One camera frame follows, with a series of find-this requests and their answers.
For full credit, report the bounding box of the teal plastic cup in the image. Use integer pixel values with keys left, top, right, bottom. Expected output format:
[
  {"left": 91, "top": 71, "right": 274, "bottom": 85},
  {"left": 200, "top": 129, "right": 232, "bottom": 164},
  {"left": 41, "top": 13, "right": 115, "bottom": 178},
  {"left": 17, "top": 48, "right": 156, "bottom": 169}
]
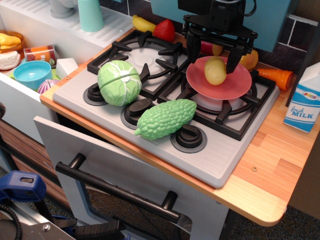
[{"left": 77, "top": 0, "right": 105, "bottom": 33}]

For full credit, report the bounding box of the grey toy faucet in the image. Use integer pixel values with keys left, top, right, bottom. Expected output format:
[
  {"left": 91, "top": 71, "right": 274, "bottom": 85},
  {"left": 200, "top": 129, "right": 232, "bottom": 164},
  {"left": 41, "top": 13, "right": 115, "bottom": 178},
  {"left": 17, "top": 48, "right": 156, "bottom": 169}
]
[{"left": 49, "top": 0, "right": 78, "bottom": 19}]

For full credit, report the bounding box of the yellow toy fruit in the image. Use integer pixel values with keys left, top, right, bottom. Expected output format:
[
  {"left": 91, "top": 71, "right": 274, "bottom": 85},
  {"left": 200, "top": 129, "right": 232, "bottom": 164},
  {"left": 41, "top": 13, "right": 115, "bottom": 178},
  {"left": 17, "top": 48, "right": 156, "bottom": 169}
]
[{"left": 0, "top": 33, "right": 22, "bottom": 50}]

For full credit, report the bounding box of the blue plastic bowl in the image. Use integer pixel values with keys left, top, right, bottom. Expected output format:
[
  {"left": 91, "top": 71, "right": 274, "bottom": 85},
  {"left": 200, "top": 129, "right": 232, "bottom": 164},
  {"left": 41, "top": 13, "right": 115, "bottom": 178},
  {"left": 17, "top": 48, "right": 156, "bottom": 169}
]
[{"left": 13, "top": 60, "right": 53, "bottom": 91}]

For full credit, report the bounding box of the black middle stove knob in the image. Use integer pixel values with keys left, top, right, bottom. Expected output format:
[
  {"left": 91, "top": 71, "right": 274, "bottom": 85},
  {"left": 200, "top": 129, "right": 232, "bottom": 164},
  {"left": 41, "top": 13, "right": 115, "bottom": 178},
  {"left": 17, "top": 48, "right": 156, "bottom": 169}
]
[{"left": 120, "top": 98, "right": 154, "bottom": 130}]

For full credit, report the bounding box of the black burner grate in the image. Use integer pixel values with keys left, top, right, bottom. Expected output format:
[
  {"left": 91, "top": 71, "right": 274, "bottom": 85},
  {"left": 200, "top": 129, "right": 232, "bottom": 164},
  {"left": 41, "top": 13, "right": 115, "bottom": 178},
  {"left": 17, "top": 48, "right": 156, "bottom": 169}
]
[
  {"left": 87, "top": 30, "right": 190, "bottom": 101},
  {"left": 157, "top": 63, "right": 279, "bottom": 141}
]

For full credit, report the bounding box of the red toy food can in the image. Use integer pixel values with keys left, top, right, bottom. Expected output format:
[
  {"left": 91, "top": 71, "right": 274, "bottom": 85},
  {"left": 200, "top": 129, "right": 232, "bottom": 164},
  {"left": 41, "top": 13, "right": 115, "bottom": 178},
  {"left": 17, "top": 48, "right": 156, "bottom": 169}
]
[{"left": 23, "top": 44, "right": 57, "bottom": 69}]

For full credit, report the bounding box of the black left burner grate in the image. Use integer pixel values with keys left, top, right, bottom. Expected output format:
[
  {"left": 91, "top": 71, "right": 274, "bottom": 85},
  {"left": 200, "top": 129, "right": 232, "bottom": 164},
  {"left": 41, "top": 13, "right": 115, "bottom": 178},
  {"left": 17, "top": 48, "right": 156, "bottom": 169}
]
[{"left": 87, "top": 30, "right": 190, "bottom": 101}]

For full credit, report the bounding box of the purple toy onion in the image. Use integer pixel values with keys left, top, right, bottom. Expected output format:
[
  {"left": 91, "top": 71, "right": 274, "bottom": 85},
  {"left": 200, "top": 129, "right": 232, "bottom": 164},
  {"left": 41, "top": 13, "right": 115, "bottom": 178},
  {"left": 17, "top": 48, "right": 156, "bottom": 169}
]
[{"left": 37, "top": 79, "right": 60, "bottom": 94}]

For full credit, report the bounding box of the yellow toy banana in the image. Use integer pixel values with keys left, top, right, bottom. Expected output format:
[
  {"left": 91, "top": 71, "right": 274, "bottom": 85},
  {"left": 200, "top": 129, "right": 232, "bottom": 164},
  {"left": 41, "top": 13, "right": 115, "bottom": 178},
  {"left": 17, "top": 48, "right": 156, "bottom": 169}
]
[{"left": 132, "top": 15, "right": 156, "bottom": 33}]

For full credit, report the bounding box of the black right stove knob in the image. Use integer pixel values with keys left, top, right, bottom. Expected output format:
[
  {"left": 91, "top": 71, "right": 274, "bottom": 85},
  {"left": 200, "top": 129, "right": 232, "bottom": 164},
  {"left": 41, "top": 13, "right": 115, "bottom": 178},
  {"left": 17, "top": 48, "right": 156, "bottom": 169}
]
[{"left": 170, "top": 124, "right": 208, "bottom": 154}]

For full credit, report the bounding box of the green toy bitter gourd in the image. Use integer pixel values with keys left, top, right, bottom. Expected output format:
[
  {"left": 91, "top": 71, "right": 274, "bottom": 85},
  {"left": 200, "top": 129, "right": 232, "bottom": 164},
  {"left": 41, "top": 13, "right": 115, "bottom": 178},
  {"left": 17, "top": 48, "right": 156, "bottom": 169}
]
[{"left": 134, "top": 99, "right": 197, "bottom": 140}]

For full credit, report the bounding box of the white toy block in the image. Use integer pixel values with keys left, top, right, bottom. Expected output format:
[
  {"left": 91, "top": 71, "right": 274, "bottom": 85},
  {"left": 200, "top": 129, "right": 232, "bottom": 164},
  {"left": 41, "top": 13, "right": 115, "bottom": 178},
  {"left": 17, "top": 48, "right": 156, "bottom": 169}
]
[{"left": 56, "top": 57, "right": 78, "bottom": 80}]

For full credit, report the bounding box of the red toy strawberry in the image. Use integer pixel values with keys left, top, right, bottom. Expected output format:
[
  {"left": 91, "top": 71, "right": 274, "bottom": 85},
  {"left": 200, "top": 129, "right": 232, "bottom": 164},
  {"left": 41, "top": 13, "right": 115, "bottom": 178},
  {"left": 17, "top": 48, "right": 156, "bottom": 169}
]
[{"left": 153, "top": 19, "right": 176, "bottom": 42}]

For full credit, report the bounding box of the grey toy stove top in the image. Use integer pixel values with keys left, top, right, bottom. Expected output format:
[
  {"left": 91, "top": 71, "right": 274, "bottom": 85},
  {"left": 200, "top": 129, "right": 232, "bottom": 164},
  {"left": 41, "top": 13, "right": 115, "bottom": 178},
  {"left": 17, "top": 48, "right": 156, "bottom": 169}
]
[{"left": 52, "top": 29, "right": 281, "bottom": 189}]

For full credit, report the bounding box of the yellow toy corn piece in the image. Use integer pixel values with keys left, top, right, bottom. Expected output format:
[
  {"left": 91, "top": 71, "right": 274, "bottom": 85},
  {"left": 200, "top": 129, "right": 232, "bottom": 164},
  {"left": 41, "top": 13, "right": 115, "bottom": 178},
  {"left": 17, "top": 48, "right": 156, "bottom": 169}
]
[{"left": 239, "top": 49, "right": 259, "bottom": 70}]

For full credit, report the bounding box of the red yellow toy apple half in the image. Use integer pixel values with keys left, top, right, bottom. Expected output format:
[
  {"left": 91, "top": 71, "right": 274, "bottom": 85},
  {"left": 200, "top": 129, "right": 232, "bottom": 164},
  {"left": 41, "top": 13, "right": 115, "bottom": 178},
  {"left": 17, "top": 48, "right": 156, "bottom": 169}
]
[{"left": 200, "top": 41, "right": 223, "bottom": 56}]

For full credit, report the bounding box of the pink plastic plate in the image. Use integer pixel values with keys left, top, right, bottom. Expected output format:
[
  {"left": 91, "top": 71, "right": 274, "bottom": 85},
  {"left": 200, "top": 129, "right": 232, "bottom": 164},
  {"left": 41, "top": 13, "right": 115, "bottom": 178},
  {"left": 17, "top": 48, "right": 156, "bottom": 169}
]
[{"left": 186, "top": 56, "right": 252, "bottom": 100}]

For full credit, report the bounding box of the white oven door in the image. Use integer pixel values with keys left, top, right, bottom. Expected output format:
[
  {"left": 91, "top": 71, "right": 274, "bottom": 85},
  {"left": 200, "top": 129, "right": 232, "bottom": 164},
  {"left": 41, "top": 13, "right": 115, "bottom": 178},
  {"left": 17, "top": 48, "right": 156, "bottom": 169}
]
[{"left": 34, "top": 116, "right": 231, "bottom": 240}]

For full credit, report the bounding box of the black oven door handle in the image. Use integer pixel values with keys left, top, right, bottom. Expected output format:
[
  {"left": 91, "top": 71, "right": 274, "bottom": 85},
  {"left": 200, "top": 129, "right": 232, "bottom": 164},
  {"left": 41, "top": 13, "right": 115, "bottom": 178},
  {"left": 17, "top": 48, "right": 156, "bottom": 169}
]
[{"left": 55, "top": 153, "right": 182, "bottom": 224}]

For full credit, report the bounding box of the blue clamp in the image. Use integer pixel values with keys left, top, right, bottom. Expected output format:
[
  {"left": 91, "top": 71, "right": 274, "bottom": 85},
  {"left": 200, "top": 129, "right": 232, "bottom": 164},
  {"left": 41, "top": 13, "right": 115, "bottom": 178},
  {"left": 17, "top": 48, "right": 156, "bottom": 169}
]
[{"left": 0, "top": 170, "right": 47, "bottom": 202}]

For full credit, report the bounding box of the white toy bread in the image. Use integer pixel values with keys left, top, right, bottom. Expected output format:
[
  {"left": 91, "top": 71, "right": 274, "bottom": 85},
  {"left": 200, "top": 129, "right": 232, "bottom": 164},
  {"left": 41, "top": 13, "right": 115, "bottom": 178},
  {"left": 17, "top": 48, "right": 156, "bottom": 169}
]
[{"left": 0, "top": 51, "right": 21, "bottom": 71}]

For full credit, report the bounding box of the yellow toy potato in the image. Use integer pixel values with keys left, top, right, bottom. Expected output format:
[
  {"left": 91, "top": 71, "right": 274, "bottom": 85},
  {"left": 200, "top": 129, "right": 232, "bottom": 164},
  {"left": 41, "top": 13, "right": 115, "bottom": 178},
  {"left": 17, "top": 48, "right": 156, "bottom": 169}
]
[{"left": 204, "top": 56, "right": 227, "bottom": 86}]

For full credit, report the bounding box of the blue white milk carton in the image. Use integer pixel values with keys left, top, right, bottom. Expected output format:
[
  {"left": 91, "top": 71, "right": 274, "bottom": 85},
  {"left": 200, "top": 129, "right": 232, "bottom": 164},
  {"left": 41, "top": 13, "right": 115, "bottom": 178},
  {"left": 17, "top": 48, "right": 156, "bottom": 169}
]
[{"left": 283, "top": 63, "right": 320, "bottom": 133}]

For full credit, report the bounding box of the green toy cabbage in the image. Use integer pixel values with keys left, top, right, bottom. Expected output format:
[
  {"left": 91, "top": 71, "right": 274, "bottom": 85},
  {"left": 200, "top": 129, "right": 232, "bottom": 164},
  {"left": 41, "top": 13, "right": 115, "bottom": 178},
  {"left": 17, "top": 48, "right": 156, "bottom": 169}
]
[{"left": 97, "top": 60, "right": 142, "bottom": 107}]

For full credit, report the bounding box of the black stove knob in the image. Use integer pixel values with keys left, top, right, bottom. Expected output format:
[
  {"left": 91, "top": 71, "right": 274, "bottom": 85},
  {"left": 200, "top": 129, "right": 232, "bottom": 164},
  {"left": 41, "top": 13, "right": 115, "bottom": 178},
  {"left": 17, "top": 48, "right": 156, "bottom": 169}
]
[
  {"left": 170, "top": 124, "right": 208, "bottom": 154},
  {"left": 120, "top": 98, "right": 154, "bottom": 130},
  {"left": 83, "top": 83, "right": 107, "bottom": 106}
]

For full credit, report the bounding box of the orange transparent bowl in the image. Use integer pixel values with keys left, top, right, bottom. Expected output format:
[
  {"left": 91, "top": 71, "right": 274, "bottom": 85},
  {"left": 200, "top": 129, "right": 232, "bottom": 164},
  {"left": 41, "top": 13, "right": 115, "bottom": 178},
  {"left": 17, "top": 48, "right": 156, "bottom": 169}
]
[{"left": 0, "top": 30, "right": 25, "bottom": 54}]

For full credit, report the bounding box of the black left stove knob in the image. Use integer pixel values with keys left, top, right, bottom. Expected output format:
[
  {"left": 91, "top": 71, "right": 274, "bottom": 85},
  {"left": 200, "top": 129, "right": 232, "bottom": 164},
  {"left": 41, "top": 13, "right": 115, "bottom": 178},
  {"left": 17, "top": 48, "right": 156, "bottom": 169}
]
[{"left": 83, "top": 83, "right": 107, "bottom": 106}]

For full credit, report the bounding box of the black right burner grate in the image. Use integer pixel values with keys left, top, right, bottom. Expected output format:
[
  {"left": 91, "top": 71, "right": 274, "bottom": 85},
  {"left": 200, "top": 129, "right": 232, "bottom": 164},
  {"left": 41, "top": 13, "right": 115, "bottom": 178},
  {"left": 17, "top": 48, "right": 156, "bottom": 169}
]
[{"left": 157, "top": 63, "right": 279, "bottom": 141}]

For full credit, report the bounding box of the orange toy carrot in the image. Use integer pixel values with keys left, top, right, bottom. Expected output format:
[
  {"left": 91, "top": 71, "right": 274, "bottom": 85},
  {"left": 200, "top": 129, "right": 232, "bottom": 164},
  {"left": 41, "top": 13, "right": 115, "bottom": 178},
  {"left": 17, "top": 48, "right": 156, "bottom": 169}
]
[{"left": 257, "top": 68, "right": 294, "bottom": 91}]

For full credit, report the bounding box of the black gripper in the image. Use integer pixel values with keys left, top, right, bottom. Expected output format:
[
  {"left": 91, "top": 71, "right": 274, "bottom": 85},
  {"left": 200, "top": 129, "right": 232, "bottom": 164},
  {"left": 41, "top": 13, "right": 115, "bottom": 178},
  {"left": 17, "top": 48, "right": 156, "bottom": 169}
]
[{"left": 181, "top": 0, "right": 258, "bottom": 74}]

